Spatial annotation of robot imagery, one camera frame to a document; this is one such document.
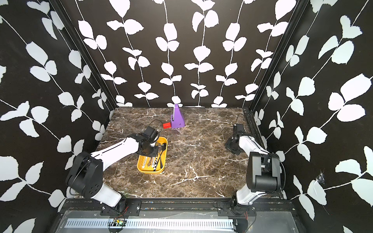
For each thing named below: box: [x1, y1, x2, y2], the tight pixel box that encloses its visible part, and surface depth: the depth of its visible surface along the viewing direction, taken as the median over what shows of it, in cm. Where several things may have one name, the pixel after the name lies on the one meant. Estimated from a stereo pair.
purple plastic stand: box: [170, 103, 186, 129], surface depth 106 cm
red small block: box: [162, 122, 172, 130], surface depth 109 cm
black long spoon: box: [155, 142, 167, 167], surface depth 97 cm
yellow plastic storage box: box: [136, 136, 169, 175], surface depth 90 cm
